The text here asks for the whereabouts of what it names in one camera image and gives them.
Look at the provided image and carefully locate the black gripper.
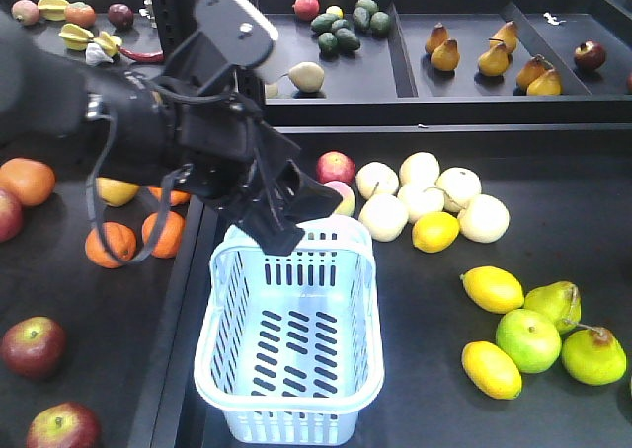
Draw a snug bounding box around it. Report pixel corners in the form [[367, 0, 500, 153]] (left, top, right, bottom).
[[170, 79, 343, 256]]

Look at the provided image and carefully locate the light blue plastic basket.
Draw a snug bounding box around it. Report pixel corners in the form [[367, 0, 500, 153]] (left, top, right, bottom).
[[194, 215, 384, 446]]

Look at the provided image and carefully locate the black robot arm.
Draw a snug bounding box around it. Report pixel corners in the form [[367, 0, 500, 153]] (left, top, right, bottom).
[[1, 8, 342, 256]]

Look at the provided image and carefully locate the pink yellow peach right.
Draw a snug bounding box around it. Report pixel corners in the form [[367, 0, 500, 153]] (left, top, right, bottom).
[[325, 181, 356, 217]]

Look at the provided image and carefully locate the red apple among pears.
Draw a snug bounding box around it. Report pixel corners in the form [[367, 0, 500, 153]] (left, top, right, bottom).
[[316, 151, 356, 185]]

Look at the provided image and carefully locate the white pear back left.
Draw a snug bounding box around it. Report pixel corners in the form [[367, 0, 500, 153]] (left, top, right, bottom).
[[355, 162, 399, 200]]

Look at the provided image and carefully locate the white pear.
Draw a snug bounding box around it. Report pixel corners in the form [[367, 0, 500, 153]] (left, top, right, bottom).
[[457, 194, 511, 244], [399, 152, 440, 186], [397, 183, 444, 224], [435, 167, 482, 213], [358, 194, 409, 242], [355, 162, 399, 200]]

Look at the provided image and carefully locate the white pear front left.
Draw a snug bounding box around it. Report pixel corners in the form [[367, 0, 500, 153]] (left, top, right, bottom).
[[358, 194, 409, 242]]

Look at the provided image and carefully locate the orange front right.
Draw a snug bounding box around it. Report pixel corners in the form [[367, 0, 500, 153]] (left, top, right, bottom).
[[147, 187, 191, 207]]

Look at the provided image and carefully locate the small orange right pair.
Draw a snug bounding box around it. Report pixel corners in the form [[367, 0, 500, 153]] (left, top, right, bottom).
[[141, 211, 186, 259]]

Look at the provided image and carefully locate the white pear centre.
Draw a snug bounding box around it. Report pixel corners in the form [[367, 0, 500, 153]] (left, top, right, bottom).
[[397, 183, 444, 224]]

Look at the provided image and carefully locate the white pear back middle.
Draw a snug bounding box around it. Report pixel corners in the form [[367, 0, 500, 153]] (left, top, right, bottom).
[[399, 152, 440, 186]]

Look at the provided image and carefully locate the pale pear upper tray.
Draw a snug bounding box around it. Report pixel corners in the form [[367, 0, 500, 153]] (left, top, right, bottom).
[[285, 61, 325, 93]]

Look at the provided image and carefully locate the yellow lemon by pears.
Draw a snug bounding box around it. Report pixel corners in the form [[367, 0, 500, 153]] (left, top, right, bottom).
[[412, 211, 460, 254]]

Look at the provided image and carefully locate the white pear back right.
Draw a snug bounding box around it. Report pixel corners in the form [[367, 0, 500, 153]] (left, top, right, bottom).
[[435, 167, 482, 213]]

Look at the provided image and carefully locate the small orange middle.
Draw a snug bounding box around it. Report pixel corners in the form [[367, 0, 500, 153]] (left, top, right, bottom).
[[84, 222, 136, 268]]

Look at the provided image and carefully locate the yellow citrus fruit right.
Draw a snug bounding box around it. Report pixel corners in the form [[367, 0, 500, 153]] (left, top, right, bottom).
[[96, 177, 140, 207]]

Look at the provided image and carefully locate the pile of green avocados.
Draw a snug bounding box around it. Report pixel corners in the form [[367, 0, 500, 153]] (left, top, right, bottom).
[[310, 0, 393, 57]]

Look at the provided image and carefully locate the white pear front right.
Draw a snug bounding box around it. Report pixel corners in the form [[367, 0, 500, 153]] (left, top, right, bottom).
[[457, 194, 511, 244]]

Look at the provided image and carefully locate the red chili pepper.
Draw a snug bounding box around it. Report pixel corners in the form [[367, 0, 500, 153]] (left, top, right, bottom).
[[118, 46, 164, 64]]

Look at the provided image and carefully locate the yellow lemon upper right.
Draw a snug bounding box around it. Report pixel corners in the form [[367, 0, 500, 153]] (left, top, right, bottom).
[[460, 265, 524, 315]]

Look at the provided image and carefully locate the red peach upper tray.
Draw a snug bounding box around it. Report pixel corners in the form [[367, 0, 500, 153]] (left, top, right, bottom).
[[292, 0, 320, 22]]

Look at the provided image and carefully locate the small yellow lemon back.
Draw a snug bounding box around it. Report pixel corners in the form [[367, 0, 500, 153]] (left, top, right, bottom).
[[326, 5, 344, 19]]

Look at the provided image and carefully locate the brown pear far left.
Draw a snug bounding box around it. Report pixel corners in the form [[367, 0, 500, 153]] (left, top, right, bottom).
[[425, 23, 449, 55]]

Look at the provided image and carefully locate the yellow starfruit front right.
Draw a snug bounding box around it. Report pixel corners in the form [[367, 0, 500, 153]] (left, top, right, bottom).
[[93, 31, 122, 57]]

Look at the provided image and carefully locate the yellow starfruit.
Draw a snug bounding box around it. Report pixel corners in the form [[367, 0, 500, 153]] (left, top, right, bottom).
[[37, 0, 70, 22], [58, 23, 94, 51], [93, 31, 122, 57]]

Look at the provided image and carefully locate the white garlic bulb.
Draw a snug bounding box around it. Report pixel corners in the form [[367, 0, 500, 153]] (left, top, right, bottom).
[[85, 43, 114, 66]]

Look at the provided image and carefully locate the orange behind apple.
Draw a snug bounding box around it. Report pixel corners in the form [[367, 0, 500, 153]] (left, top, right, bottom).
[[1, 158, 56, 207]]

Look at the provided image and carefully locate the dark purple fruit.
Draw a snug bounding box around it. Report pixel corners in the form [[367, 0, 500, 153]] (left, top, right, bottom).
[[107, 3, 134, 31]]

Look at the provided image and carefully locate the red apple near right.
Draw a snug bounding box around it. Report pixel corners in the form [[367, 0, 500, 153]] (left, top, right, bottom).
[[0, 189, 24, 243]]

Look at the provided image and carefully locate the yellow starfruit front left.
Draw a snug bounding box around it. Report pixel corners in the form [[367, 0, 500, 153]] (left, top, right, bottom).
[[58, 23, 94, 51]]

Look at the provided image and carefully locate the orange persimmon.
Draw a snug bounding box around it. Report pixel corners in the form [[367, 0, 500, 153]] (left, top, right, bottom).
[[64, 2, 97, 29]]

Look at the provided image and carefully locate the yellow starfruit back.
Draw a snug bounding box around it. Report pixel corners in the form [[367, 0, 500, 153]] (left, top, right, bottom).
[[37, 0, 70, 22]]

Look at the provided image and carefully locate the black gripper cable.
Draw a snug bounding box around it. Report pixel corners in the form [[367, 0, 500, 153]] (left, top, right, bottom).
[[84, 90, 263, 265]]

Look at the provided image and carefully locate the black steel shelf post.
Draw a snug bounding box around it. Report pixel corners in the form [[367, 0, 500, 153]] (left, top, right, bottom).
[[151, 0, 197, 70]]

